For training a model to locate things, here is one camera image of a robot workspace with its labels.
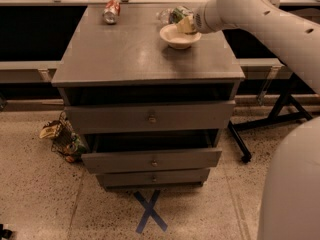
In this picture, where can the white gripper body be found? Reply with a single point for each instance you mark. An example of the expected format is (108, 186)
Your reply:
(201, 19)

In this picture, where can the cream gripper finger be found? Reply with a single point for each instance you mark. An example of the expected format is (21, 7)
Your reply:
(186, 25)

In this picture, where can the green soda can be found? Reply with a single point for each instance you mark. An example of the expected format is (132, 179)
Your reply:
(178, 13)

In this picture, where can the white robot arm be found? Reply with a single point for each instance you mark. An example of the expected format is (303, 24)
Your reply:
(290, 206)

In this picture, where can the white paper bowl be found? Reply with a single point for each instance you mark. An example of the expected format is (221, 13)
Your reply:
(176, 39)

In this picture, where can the red soda can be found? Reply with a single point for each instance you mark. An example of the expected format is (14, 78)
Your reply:
(111, 12)

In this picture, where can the clear plastic bottle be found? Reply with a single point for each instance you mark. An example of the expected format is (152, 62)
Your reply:
(164, 16)

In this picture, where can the grey drawer cabinet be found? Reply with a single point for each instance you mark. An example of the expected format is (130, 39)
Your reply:
(128, 63)

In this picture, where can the top grey drawer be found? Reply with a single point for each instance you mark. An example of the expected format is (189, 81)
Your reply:
(123, 118)

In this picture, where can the grey drawer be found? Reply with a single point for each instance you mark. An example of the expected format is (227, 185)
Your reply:
(153, 178)
(156, 160)
(123, 118)

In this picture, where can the black table stand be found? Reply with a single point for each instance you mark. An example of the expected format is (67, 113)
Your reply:
(273, 118)

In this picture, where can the bottom grey drawer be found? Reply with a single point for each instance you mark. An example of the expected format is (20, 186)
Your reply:
(153, 178)

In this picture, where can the middle grey drawer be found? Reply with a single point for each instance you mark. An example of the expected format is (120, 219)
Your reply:
(156, 160)

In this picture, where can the yellow snack bag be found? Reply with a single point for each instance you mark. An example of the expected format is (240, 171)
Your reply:
(51, 130)

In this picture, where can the blue tape cross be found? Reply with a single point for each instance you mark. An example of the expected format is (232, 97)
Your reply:
(149, 211)

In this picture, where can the wire basket with snacks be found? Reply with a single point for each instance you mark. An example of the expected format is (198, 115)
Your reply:
(67, 143)

